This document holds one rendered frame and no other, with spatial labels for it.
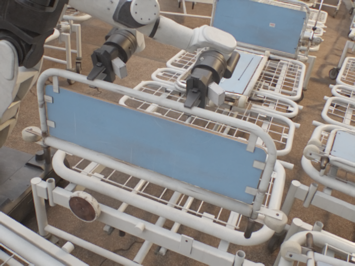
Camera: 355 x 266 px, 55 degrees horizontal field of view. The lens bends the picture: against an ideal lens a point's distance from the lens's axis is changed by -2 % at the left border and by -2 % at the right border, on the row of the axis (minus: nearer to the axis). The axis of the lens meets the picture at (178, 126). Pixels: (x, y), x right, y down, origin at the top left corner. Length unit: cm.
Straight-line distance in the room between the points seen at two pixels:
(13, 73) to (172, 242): 81
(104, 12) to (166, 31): 17
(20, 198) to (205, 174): 101
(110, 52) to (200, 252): 69
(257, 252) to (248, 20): 177
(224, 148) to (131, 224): 47
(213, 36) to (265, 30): 185
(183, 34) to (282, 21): 187
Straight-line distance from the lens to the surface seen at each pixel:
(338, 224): 216
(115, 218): 125
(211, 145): 93
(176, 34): 100
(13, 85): 138
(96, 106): 104
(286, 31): 283
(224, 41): 103
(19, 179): 184
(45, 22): 121
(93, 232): 179
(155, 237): 122
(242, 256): 118
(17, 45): 133
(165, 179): 104
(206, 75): 92
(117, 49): 104
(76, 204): 125
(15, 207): 173
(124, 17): 95
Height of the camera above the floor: 136
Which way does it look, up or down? 32 degrees down
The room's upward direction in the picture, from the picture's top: 8 degrees clockwise
